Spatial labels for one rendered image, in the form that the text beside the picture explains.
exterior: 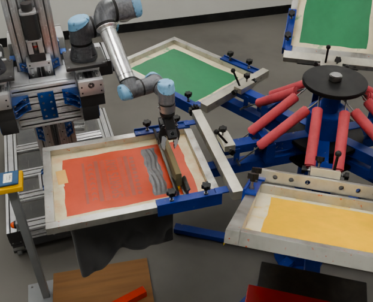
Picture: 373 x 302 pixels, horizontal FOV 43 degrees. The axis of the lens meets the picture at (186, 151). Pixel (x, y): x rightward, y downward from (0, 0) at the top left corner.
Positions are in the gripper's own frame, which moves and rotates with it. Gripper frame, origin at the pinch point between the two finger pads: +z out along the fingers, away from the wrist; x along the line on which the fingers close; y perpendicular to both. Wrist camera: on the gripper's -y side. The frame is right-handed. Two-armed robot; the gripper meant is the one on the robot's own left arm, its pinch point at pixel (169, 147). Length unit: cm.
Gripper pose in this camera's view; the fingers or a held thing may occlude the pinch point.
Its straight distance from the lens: 227.1
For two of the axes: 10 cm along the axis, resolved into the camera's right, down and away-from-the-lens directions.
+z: 0.1, 7.8, 6.2
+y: -2.6, -6.0, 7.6
